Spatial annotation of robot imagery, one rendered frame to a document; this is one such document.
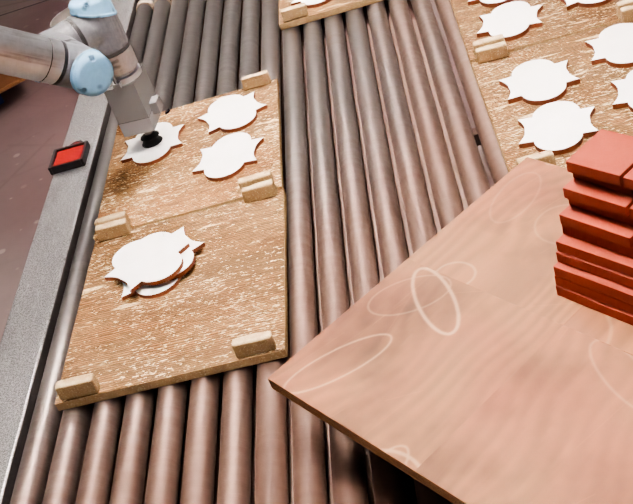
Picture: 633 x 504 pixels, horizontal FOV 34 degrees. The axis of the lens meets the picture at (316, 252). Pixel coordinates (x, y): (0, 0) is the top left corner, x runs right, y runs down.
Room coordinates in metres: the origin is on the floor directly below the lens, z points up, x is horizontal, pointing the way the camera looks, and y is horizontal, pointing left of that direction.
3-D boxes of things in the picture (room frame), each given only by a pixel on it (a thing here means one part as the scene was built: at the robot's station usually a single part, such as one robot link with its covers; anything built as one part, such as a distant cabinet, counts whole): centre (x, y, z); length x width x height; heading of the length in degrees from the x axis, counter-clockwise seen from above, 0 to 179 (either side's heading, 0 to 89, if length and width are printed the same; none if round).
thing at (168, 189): (1.74, 0.16, 0.93); 0.41 x 0.35 x 0.02; 171
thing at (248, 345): (1.11, 0.13, 0.95); 0.06 x 0.02 x 0.03; 80
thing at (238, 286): (1.33, 0.22, 0.93); 0.41 x 0.35 x 0.02; 170
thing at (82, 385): (1.16, 0.39, 0.95); 0.06 x 0.02 x 0.03; 80
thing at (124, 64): (1.82, 0.23, 1.13); 0.08 x 0.08 x 0.05
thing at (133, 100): (1.81, 0.22, 1.05); 0.10 x 0.09 x 0.16; 74
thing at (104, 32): (1.82, 0.23, 1.20); 0.09 x 0.08 x 0.11; 115
